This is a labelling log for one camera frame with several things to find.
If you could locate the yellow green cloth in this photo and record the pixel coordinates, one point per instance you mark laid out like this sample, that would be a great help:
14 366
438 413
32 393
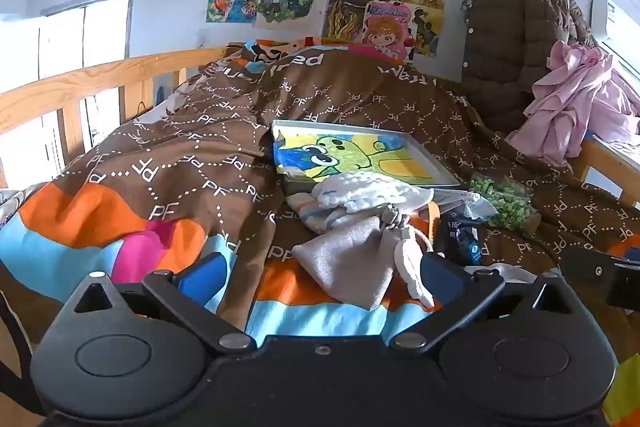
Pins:
627 387

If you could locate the wooden bed frame post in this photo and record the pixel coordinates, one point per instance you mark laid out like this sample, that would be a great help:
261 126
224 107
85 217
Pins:
600 167

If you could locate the white bed sheet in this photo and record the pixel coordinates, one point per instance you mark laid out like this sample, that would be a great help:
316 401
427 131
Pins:
152 112

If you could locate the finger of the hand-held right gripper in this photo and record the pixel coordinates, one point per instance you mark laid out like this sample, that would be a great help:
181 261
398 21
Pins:
587 267

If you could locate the white air conditioner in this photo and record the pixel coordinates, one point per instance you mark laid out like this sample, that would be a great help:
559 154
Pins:
612 19

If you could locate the window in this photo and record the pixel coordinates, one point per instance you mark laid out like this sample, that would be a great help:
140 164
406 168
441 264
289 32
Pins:
65 37

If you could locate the grey shallow tray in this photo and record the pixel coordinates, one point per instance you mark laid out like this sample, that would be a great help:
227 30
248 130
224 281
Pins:
445 179

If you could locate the brown puffer jacket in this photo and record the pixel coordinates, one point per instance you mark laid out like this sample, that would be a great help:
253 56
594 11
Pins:
515 47

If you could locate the brown printed blanket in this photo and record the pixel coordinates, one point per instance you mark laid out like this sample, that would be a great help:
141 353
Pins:
200 147

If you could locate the white fluffy knit cloth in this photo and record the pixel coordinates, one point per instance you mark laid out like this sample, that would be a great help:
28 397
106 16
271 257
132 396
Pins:
370 192

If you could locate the clear bag of green peas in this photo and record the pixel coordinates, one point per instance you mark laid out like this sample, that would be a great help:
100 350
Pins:
507 202

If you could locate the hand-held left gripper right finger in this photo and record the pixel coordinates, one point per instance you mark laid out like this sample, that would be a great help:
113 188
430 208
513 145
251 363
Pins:
442 279

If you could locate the pink cloth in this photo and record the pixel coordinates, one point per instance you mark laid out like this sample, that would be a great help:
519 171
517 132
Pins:
575 107

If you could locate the striped beige blue sock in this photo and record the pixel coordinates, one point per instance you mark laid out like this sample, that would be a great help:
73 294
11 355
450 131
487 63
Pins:
312 212

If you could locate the dark blue packet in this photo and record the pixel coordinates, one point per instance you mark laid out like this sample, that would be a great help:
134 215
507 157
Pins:
462 239

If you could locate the wooden bed rail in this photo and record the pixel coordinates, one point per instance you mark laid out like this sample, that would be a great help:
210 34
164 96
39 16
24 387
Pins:
75 82

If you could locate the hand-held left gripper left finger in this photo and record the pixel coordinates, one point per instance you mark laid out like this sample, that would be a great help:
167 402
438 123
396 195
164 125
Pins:
202 279

